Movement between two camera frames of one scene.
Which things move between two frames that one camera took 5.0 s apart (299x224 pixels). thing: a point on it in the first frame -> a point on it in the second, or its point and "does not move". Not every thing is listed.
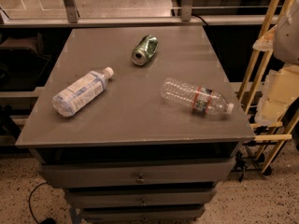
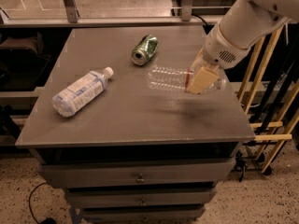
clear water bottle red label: x=194 y=97 -> x=176 y=78
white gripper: x=287 y=37 -> x=220 y=51
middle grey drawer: x=138 y=198 does not move
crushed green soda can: x=145 y=49 does not move
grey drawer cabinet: x=137 y=124 does not move
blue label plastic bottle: x=81 y=91 does not move
